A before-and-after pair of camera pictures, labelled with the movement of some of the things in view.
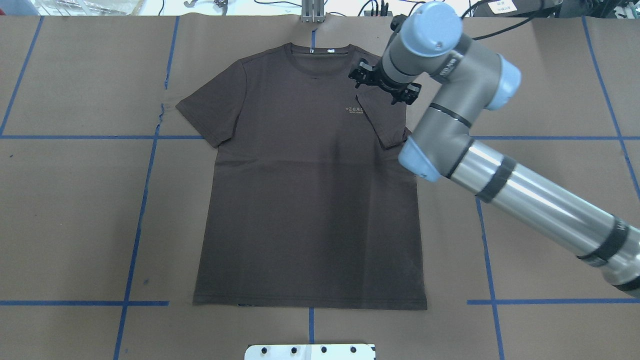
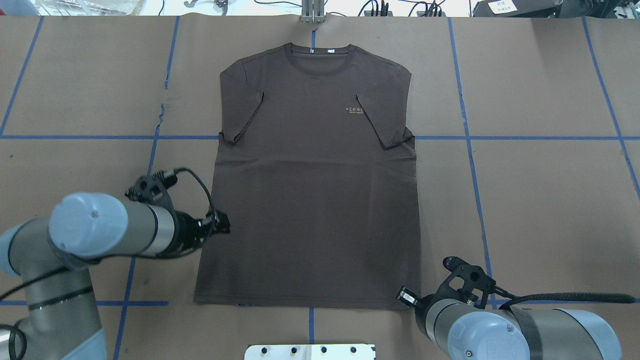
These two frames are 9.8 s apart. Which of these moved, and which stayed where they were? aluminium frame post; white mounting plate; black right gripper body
Moved: black right gripper body
Stayed: white mounting plate; aluminium frame post
